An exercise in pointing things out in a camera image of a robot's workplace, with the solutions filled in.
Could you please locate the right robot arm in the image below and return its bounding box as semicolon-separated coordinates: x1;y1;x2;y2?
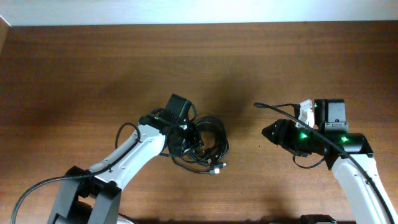
261;119;397;223

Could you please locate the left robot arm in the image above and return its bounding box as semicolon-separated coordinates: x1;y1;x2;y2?
48;114;202;224

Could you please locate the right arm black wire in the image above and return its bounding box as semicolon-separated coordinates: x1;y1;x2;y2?
253;101;396;224

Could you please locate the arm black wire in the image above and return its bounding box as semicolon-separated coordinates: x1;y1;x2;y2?
11;122;142;224
253;101;396;224

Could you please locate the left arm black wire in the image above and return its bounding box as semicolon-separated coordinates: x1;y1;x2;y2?
11;122;142;224

